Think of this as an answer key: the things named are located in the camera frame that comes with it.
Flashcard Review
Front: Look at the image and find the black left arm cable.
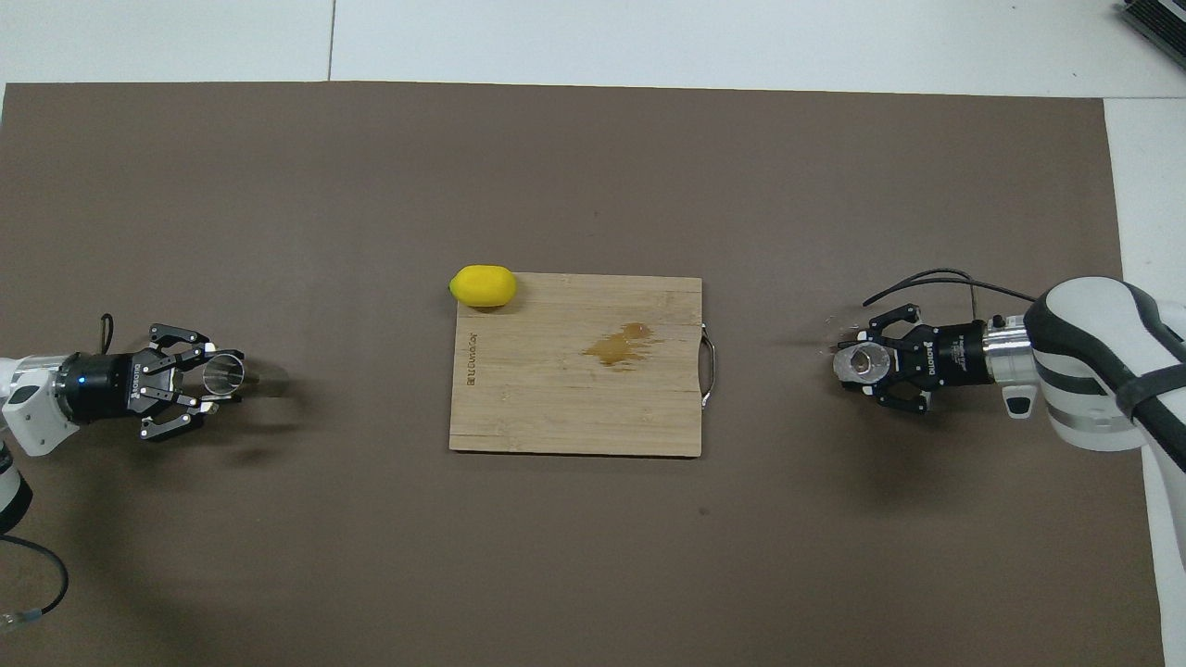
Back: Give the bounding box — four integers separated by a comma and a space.
0, 313, 116, 633

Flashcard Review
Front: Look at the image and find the brown table mat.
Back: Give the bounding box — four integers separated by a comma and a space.
0, 82, 1167, 667

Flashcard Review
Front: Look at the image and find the steel double jigger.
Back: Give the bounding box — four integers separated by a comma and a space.
202, 352, 291, 399

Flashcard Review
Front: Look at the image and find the grey ribbed device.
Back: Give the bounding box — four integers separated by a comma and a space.
1117, 0, 1186, 68

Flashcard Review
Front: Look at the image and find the wooden cutting board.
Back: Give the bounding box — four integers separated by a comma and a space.
449, 273, 716, 458

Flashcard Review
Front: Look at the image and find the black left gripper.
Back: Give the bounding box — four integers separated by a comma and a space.
57, 324, 246, 442

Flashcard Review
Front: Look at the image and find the yellow lemon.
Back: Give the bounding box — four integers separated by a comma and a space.
449, 265, 518, 308

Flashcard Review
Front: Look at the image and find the brown liquid spill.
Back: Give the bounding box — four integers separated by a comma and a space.
583, 321, 666, 370

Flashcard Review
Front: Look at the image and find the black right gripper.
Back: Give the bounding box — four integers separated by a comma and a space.
839, 304, 990, 415

